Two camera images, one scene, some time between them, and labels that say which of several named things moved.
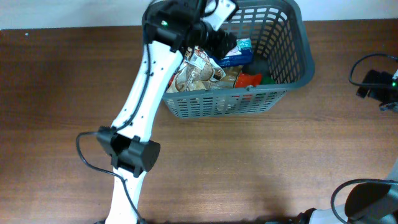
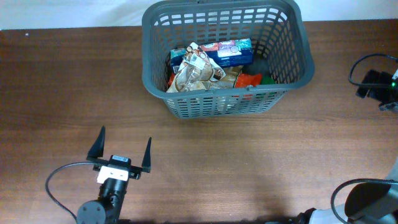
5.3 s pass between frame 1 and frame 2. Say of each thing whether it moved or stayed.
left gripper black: moved
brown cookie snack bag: stayed
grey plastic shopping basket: stayed
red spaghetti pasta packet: stayed
